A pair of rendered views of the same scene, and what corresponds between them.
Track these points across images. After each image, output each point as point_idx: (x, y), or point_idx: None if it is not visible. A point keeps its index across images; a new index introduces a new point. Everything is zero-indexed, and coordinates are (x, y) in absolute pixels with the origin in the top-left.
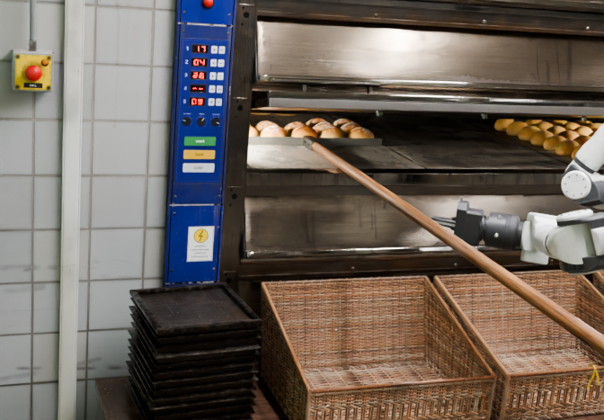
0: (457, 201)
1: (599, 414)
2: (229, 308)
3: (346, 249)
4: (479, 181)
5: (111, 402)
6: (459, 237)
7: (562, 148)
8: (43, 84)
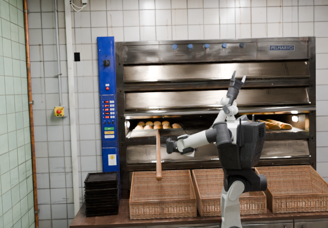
0: None
1: (241, 215)
2: (112, 177)
3: None
4: None
5: (83, 207)
6: (168, 150)
7: None
8: (62, 114)
